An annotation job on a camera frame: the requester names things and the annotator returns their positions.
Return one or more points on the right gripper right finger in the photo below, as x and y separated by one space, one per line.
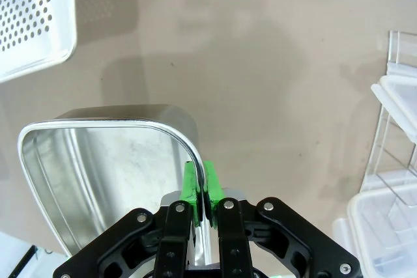
234 235

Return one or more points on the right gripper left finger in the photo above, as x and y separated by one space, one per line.
169 232

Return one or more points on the rectangular stainless steel container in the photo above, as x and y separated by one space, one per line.
97 161

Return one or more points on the clear plastic container lid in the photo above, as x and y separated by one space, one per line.
384 242
404 95

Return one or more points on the white perforated tray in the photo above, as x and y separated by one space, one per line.
32 14

